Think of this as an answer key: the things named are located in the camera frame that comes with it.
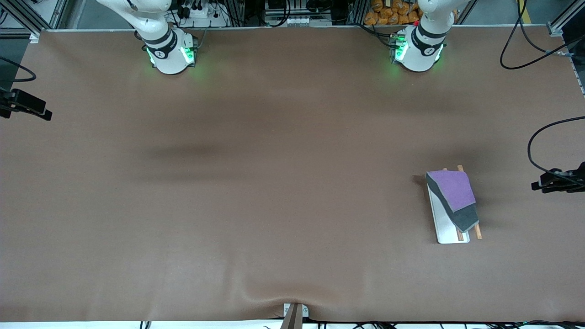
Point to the brown table cover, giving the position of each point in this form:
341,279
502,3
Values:
274,183

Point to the white towel rack wooden rods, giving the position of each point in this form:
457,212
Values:
445,235

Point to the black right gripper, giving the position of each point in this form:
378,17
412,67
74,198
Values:
18,101

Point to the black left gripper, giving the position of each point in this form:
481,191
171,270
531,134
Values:
561,179

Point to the orange packaged items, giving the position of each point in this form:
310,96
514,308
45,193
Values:
388,13

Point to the purple and grey towel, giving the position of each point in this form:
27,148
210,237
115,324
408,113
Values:
452,187

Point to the aluminium frame strut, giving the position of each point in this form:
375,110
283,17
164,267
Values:
39,23
564,20

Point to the white connector block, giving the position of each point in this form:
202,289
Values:
301,21

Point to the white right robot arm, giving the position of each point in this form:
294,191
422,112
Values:
169,50

